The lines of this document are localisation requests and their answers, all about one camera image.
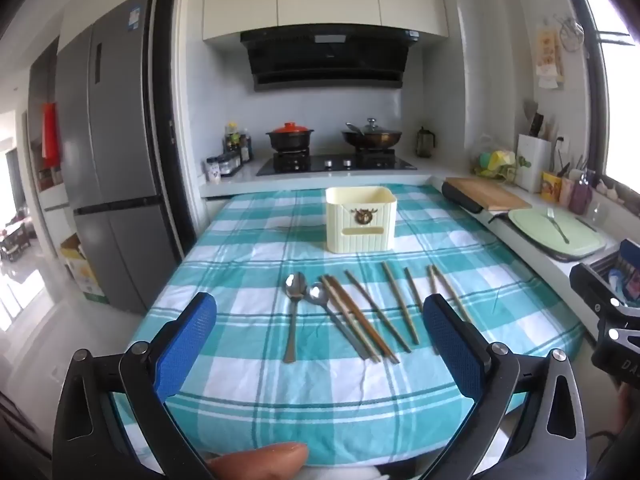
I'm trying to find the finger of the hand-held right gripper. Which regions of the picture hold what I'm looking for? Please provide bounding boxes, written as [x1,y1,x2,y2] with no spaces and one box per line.
[569,262,627,312]

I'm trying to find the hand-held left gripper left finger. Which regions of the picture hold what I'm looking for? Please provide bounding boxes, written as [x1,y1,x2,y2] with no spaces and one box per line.
[52,292,218,480]

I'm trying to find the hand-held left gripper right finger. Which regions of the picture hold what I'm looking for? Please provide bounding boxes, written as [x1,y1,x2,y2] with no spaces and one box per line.
[417,293,589,480]

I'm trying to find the set of wooden chopsticks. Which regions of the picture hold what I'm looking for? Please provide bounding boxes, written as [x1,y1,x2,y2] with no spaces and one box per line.
[320,262,473,365]

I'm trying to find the metal spoon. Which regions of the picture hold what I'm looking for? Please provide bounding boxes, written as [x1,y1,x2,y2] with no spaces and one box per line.
[306,282,376,362]
[283,272,308,364]

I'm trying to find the cream ribbed utensil holder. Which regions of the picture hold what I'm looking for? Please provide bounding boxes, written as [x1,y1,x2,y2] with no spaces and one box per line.
[325,186,398,254]

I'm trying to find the person's left hand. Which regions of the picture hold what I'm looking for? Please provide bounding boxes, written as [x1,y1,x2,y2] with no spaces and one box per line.
[206,442,309,480]

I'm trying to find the black dish basket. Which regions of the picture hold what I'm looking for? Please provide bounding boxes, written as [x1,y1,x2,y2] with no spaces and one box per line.
[606,239,640,308]

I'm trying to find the teal checked tablecloth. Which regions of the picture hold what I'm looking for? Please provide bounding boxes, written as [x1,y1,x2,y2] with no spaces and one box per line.
[107,182,586,480]

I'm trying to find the metal fork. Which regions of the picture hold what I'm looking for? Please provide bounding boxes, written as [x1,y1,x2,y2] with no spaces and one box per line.
[546,207,571,244]

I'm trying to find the purple cup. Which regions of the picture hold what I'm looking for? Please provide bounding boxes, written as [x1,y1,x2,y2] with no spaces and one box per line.
[570,180,594,216]

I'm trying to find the cardboard box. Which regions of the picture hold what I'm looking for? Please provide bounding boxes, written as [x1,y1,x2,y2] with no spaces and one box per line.
[61,234,109,305]

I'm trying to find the white knife block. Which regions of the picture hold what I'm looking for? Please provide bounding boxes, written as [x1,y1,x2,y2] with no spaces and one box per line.
[516,132,552,194]

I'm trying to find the wooden cutting board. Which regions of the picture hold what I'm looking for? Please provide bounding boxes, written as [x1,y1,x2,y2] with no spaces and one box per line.
[445,177,532,212]

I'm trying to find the black tray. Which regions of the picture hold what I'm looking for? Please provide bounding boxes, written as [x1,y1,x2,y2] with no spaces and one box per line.
[442,182,485,214]

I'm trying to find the yellow green sponges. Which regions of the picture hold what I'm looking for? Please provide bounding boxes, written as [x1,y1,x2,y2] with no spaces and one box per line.
[474,149,519,181]

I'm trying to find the window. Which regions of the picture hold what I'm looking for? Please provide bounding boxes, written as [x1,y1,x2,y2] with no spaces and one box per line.
[570,0,640,196]

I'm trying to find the grey refrigerator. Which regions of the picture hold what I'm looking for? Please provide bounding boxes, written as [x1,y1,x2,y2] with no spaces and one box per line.
[55,0,183,316]

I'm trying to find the dining furniture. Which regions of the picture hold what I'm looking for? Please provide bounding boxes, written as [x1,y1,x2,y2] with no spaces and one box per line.
[0,217,32,263]

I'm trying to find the black gas stove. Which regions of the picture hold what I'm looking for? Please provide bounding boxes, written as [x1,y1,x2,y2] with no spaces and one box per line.
[256,152,418,177]

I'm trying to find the wok with glass lid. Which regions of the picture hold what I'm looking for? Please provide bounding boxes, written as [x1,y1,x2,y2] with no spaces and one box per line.
[342,117,403,153]

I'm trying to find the black clay pot orange lid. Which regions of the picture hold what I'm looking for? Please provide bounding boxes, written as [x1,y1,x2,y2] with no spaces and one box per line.
[266,121,316,153]

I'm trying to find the red hanging cloth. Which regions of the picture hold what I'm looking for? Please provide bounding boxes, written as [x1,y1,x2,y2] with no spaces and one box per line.
[42,102,62,168]

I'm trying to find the black range hood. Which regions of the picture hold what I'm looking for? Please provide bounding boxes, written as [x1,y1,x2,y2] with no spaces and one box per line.
[240,30,421,93]

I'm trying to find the wall calendar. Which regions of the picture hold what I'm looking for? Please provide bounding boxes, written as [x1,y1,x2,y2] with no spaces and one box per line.
[535,26,564,89]

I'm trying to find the wire wall ornament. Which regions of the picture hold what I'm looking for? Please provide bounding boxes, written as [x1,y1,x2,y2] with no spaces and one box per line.
[559,16,584,52]

